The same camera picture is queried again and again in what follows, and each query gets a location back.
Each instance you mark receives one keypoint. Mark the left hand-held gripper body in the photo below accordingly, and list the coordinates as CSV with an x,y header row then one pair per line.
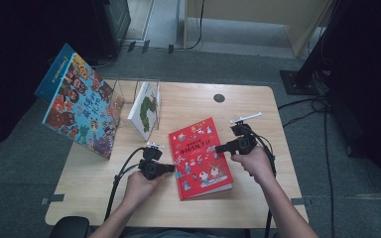
x,y
150,167

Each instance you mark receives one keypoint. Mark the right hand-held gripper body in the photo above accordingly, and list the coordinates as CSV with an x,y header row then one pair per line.
x,y
244,142

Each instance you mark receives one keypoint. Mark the red picture book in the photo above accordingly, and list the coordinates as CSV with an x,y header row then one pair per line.
x,y
198,158

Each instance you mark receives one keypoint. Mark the white caterpillar picture book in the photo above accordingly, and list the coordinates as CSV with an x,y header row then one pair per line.
x,y
145,112

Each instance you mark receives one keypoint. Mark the clear acrylic book rack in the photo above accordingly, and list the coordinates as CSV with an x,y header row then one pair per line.
x,y
129,89

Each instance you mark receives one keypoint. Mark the light blue monsters picture book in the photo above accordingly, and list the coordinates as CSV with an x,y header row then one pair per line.
x,y
86,109

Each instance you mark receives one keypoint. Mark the dark blue picture book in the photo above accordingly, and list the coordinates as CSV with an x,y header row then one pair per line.
x,y
54,74

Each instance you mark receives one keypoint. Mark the person's left hand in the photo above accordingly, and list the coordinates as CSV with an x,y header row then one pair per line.
x,y
139,190

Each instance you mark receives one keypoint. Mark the person's right hand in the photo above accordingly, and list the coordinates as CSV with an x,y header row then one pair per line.
x,y
258,165

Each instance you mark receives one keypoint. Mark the black round table grommet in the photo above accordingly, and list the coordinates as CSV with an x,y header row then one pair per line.
x,y
219,98

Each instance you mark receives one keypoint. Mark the person's dark clothing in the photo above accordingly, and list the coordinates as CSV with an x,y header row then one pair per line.
x,y
185,233

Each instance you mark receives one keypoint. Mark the grey tape strip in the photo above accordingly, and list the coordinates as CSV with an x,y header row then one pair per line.
x,y
54,199
299,201

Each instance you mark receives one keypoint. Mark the black chair armrest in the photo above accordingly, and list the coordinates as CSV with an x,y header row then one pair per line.
x,y
67,228

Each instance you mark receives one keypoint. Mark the light wooden furniture panel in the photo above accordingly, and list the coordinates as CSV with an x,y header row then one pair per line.
x,y
261,10

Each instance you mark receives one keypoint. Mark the black cabinet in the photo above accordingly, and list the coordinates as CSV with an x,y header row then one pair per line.
x,y
112,23

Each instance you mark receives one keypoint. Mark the black stand base plate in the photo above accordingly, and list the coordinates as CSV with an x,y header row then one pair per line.
x,y
289,82

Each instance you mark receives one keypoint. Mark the black stand post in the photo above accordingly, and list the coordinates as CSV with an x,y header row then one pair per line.
x,y
324,39

